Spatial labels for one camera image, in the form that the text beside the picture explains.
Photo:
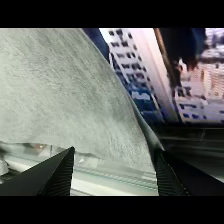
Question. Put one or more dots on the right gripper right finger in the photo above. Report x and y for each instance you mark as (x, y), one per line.
(186, 176)

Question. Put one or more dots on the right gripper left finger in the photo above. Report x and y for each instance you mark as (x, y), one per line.
(46, 176)

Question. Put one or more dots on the grey T-shirt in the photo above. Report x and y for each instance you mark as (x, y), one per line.
(60, 90)

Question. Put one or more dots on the silver frame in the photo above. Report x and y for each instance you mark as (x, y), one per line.
(110, 176)

